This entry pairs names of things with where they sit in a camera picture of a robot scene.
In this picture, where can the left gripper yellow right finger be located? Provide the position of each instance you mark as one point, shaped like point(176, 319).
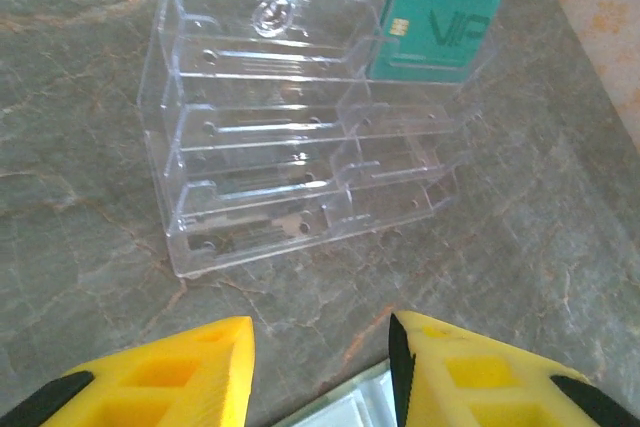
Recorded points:
point(480, 382)

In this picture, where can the clear acrylic card holder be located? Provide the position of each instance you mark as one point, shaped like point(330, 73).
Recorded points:
point(250, 147)

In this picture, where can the teal VIP card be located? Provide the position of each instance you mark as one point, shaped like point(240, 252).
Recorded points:
point(440, 27)

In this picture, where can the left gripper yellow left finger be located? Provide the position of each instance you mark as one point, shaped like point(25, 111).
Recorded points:
point(150, 377)

